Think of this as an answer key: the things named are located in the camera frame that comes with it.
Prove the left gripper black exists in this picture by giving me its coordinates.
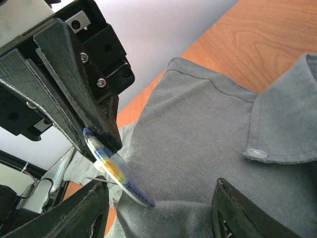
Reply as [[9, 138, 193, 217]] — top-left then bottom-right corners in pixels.
[[0, 0, 135, 153]]

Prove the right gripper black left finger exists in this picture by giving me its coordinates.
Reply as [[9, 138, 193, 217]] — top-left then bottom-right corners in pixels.
[[4, 180, 109, 238]]

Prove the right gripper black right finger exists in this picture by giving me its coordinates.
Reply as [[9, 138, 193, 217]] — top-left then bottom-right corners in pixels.
[[211, 178, 299, 238]]

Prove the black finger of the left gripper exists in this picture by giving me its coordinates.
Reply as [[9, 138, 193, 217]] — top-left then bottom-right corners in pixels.
[[0, 49, 95, 162]]

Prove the blue brooch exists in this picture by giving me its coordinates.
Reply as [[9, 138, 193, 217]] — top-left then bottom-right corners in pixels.
[[83, 128, 156, 207]]

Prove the grey button-up shirt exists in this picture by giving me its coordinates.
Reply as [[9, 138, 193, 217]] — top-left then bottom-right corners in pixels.
[[63, 53, 317, 238]]

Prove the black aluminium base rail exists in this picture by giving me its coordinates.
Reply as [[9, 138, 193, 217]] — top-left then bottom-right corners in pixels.
[[0, 148, 77, 214]]

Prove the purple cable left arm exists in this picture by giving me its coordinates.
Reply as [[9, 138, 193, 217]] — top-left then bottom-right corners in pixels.
[[0, 159, 40, 189]]

